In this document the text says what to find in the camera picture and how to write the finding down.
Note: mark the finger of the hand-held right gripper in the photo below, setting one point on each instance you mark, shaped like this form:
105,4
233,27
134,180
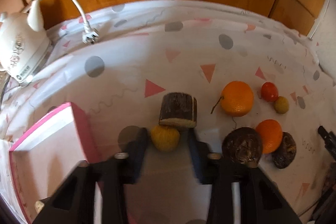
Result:
328,142

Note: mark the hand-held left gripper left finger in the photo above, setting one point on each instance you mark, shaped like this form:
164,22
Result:
139,161

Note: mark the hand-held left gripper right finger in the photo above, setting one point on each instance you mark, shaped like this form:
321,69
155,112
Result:
196,161

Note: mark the yellow round fruit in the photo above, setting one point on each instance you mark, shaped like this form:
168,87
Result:
165,138

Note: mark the dark brown wrinkled fruit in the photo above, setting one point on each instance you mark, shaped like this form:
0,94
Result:
241,145
284,153

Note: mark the brown bark log piece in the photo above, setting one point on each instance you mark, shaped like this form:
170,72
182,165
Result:
178,108

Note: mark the pink cardboard box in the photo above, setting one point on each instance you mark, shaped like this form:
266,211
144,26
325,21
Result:
81,132

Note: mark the large orange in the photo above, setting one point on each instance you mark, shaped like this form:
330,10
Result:
237,98

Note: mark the small red tomato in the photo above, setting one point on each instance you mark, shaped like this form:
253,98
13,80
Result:
269,91

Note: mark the small orange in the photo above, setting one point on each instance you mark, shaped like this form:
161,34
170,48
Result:
270,134

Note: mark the small yellow-green fruit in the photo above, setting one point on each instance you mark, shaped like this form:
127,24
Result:
281,105

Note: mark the white patterned tablecloth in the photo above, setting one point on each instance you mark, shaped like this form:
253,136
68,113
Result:
183,56

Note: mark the grey kettle power base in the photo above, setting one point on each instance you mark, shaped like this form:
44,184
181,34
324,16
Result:
34,66

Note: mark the white ceramic electric kettle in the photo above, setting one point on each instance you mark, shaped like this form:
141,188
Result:
18,37

